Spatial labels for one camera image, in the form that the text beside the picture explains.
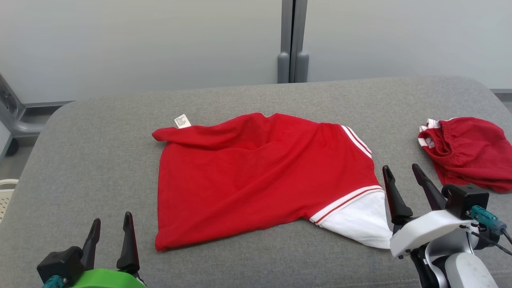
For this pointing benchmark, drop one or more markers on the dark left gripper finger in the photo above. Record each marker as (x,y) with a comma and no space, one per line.
(91,246)
(128,248)

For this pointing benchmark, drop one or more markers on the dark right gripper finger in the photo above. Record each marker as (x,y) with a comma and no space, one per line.
(396,200)
(430,188)

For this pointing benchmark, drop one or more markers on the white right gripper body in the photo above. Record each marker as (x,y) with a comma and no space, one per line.
(428,232)

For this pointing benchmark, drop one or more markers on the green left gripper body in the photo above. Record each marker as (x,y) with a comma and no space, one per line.
(108,279)

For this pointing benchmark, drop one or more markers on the red shorts with white stripe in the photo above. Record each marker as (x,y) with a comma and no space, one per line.
(472,156)

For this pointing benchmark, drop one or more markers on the red and white shirt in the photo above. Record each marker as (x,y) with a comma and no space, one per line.
(260,180)

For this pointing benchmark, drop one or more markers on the white perforated laundry basket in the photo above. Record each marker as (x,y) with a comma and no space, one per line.
(6,196)

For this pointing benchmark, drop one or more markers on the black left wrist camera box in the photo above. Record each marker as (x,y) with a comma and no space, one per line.
(60,264)

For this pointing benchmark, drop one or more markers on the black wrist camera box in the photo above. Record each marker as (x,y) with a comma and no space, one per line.
(466,200)
(60,264)

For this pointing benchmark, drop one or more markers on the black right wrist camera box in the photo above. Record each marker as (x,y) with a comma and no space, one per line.
(466,200)

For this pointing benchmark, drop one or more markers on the grey metal tube frame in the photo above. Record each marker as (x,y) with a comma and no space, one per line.
(16,126)

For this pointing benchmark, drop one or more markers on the grey partition post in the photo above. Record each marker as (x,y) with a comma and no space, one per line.
(292,40)

